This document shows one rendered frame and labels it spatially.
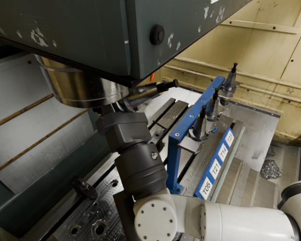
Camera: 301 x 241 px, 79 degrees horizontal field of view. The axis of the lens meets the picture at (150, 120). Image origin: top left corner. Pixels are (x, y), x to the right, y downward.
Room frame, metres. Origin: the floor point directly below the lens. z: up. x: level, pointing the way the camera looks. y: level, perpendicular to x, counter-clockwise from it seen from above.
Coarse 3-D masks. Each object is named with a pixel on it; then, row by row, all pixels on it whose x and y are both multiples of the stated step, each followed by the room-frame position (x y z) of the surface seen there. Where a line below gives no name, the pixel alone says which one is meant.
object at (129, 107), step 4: (120, 100) 0.29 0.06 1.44; (124, 100) 0.29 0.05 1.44; (116, 104) 0.29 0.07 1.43; (120, 104) 0.29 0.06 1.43; (124, 104) 0.29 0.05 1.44; (128, 104) 0.29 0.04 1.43; (120, 108) 0.29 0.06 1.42; (124, 108) 0.29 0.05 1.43; (128, 108) 0.28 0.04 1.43; (132, 108) 0.29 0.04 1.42; (136, 108) 0.31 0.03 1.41
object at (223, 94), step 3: (219, 90) 0.66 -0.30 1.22; (222, 90) 0.66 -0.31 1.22; (219, 93) 0.64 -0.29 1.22; (222, 93) 0.64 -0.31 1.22; (225, 93) 0.64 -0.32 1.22; (228, 93) 0.64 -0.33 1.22; (231, 93) 0.64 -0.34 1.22; (219, 96) 0.62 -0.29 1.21; (222, 96) 0.62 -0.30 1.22; (225, 96) 0.62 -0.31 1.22; (228, 96) 0.62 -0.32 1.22; (231, 96) 0.62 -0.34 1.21
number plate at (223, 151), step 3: (222, 144) 0.58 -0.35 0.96; (222, 147) 0.56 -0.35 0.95; (225, 147) 0.57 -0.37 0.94; (219, 150) 0.54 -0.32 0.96; (222, 150) 0.55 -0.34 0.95; (225, 150) 0.56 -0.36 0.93; (219, 153) 0.53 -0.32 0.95; (222, 153) 0.54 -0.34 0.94; (225, 153) 0.55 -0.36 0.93; (219, 156) 0.52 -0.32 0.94; (222, 156) 0.52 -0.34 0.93; (225, 156) 0.53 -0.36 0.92; (222, 159) 0.51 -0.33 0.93
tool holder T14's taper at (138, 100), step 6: (144, 84) 0.30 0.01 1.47; (150, 84) 0.30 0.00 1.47; (156, 84) 0.29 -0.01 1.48; (132, 90) 0.30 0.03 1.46; (138, 90) 0.30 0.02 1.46; (144, 90) 0.29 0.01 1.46; (150, 90) 0.28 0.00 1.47; (156, 90) 0.28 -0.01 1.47; (126, 96) 0.30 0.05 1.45; (132, 96) 0.29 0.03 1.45; (138, 96) 0.29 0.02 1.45; (144, 96) 0.29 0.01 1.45; (150, 96) 0.28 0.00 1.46; (156, 96) 0.28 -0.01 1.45; (132, 102) 0.29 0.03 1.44; (138, 102) 0.29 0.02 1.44; (144, 102) 0.29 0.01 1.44
